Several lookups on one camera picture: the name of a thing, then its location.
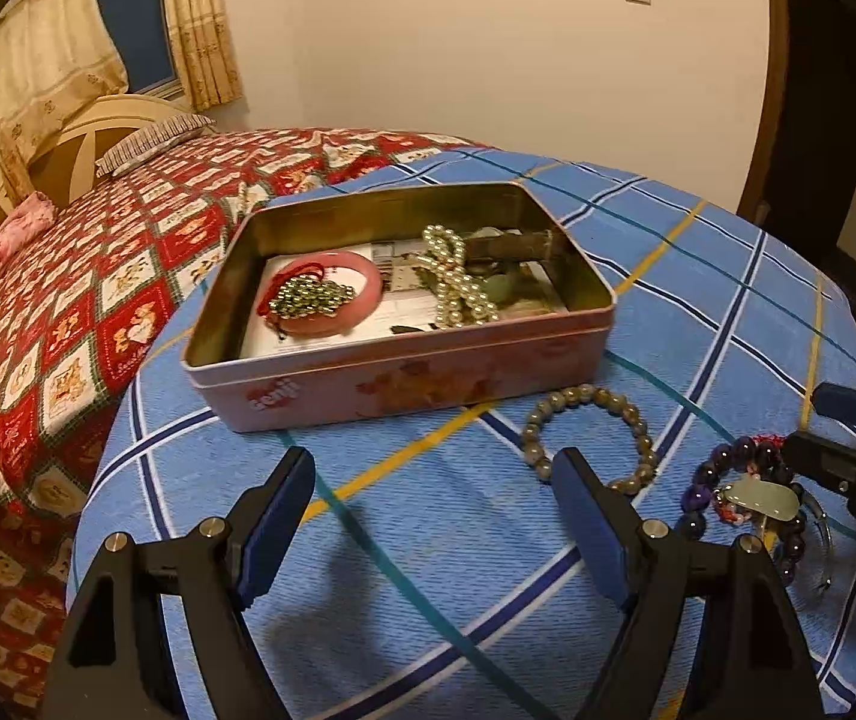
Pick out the purple bead bracelet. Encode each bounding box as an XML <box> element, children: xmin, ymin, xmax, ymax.
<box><xmin>680</xmin><ymin>432</ymin><xmax>809</xmax><ymax>589</ymax></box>

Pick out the white jade pendant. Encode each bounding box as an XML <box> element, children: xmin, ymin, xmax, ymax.
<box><xmin>720</xmin><ymin>476</ymin><xmax>800</xmax><ymax>522</ymax></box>

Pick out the grey-green bead bracelet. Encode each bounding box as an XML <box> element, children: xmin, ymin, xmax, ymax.
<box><xmin>520</xmin><ymin>382</ymin><xmax>660</xmax><ymax>497</ymax></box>

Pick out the green jade bangle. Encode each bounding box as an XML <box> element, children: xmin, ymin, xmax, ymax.
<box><xmin>421</xmin><ymin>224</ymin><xmax>532</xmax><ymax>305</ymax></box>

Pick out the white pearl necklace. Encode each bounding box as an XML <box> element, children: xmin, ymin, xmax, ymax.
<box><xmin>410</xmin><ymin>223</ymin><xmax>501</xmax><ymax>330</ymax></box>

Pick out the pink bangle bracelet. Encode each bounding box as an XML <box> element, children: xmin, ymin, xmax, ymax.
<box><xmin>258</xmin><ymin>250</ymin><xmax>386</xmax><ymax>340</ymax></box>

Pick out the silver thin bangle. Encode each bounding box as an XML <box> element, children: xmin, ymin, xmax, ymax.
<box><xmin>800</xmin><ymin>488</ymin><xmax>834</xmax><ymax>595</ymax></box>

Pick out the blue plaid cloth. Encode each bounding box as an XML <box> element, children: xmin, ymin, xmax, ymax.
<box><xmin>70</xmin><ymin>148</ymin><xmax>856</xmax><ymax>718</ymax></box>

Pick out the red patterned bedspread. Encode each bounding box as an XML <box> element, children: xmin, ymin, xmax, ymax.
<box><xmin>0</xmin><ymin>128</ymin><xmax>455</xmax><ymax>718</ymax></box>

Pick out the pink metal tin box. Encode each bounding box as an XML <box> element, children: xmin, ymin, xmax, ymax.
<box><xmin>182</xmin><ymin>182</ymin><xmax>617</xmax><ymax>433</ymax></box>

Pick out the paper card in tin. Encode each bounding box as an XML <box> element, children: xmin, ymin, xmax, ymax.
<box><xmin>238</xmin><ymin>241</ymin><xmax>566</xmax><ymax>358</ymax></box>

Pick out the pink floral pillow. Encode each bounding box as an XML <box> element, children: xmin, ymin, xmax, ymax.
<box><xmin>0</xmin><ymin>190</ymin><xmax>57</xmax><ymax>275</ymax></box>

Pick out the cream wooden headboard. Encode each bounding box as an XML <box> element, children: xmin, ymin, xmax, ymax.
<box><xmin>0</xmin><ymin>94</ymin><xmax>187</xmax><ymax>226</ymax></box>

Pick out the grey checked pillow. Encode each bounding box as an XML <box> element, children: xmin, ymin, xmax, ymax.
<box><xmin>96</xmin><ymin>112</ymin><xmax>215</xmax><ymax>177</ymax></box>

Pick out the left yellow curtain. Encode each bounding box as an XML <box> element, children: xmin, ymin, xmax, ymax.
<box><xmin>0</xmin><ymin>0</ymin><xmax>128</xmax><ymax>202</ymax></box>

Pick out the yellow curtain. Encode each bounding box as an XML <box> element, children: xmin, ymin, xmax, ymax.
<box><xmin>163</xmin><ymin>0</ymin><xmax>242</xmax><ymax>110</ymax></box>
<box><xmin>0</xmin><ymin>0</ymin><xmax>128</xmax><ymax>202</ymax></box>

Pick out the right yellow curtain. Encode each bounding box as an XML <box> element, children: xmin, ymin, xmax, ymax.
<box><xmin>163</xmin><ymin>0</ymin><xmax>242</xmax><ymax>110</ymax></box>

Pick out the window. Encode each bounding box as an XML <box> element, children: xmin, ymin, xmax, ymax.
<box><xmin>97</xmin><ymin>0</ymin><xmax>179</xmax><ymax>96</ymax></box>

